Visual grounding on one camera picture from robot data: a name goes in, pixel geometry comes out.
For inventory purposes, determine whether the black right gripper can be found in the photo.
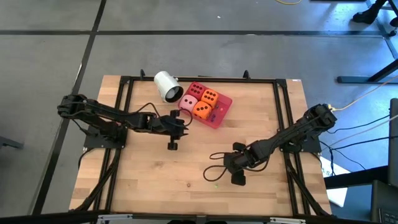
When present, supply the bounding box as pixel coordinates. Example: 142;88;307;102
223;141;254;187

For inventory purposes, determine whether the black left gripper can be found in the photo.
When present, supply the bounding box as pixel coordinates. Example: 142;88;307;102
151;108;190;151

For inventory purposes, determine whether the large orange foam die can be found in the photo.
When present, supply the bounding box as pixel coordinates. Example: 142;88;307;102
200;88;220;108
192;100;213;121

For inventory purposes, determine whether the large pink foam die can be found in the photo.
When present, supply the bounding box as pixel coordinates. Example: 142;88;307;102
178;94;198;113

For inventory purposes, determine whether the pink translucent plastic bin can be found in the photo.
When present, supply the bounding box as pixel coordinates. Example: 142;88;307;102
178;81;233;129

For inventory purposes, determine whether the large red foam die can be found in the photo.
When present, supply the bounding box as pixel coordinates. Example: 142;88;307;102
188;82;208;100

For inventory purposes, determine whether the white round desk fan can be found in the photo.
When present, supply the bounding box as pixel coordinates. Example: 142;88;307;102
154;70;185;104

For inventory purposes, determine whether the white paper sheet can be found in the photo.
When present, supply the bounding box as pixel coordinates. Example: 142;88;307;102
319;156;348;208

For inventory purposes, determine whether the black flat bar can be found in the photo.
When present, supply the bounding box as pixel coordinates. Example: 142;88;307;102
323;165;390;190

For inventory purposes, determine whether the black equipment box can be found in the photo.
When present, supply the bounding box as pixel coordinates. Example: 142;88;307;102
370;179;398;224

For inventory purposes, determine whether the black rig crossbar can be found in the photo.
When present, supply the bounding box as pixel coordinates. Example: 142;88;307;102
0;210;398;224

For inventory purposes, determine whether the black upright panel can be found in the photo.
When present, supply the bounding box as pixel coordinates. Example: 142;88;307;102
387;98;398;187

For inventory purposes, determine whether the grey floor object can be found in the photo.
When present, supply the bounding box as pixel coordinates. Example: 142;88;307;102
0;136;24;150

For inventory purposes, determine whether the person's leg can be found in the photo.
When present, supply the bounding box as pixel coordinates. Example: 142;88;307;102
352;0;386;25

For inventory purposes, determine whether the silver metal bracket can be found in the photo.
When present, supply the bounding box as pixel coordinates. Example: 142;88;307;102
96;213;134;224
269;217;307;224

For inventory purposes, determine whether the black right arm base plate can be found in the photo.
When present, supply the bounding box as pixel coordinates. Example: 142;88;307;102
279;136;322;154

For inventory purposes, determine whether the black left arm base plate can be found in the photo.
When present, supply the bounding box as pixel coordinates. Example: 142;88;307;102
83;123;129;149

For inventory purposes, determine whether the black aluminium table frame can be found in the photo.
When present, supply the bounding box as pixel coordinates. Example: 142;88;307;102
68;68;333;218

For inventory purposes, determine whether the black power cable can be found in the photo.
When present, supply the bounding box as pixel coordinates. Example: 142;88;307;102
320;135;398;152

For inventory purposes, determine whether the black desk leg frame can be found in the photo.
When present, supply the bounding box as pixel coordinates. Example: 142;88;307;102
337;0;398;85

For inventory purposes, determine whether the yellow floor cable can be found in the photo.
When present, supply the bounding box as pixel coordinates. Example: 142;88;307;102
334;74;398;112

